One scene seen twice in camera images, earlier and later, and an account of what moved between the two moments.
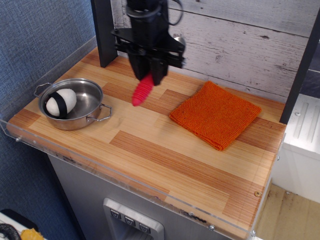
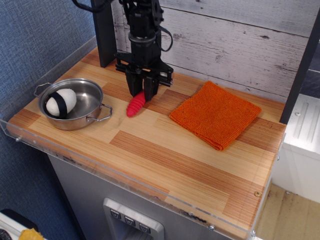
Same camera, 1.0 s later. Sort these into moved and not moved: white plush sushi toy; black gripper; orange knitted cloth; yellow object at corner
Moved: black gripper
Not moved: orange knitted cloth; yellow object at corner; white plush sushi toy
